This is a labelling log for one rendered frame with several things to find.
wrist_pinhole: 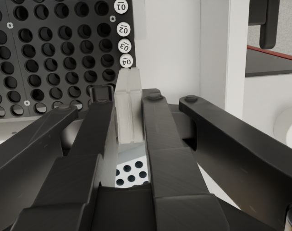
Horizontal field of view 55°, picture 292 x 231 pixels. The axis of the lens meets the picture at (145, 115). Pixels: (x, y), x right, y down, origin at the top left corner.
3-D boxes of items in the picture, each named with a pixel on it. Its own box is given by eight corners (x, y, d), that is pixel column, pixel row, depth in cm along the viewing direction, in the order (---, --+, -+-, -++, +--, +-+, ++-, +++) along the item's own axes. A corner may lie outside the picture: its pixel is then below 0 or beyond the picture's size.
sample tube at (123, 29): (118, 19, 29) (118, 20, 24) (130, 22, 29) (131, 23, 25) (116, 32, 29) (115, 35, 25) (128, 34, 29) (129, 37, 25)
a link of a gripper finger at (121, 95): (132, 143, 16) (118, 144, 16) (132, 105, 22) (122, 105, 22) (128, 92, 15) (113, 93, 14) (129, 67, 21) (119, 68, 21)
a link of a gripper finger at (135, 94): (128, 92, 15) (142, 90, 15) (129, 67, 21) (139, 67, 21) (132, 143, 16) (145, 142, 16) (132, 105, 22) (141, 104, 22)
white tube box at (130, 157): (165, 137, 45) (168, 147, 42) (179, 178, 48) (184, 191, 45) (94, 161, 46) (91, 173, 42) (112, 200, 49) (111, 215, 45)
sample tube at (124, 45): (121, 33, 29) (121, 36, 25) (132, 39, 30) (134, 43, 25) (116, 44, 30) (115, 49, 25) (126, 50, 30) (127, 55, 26)
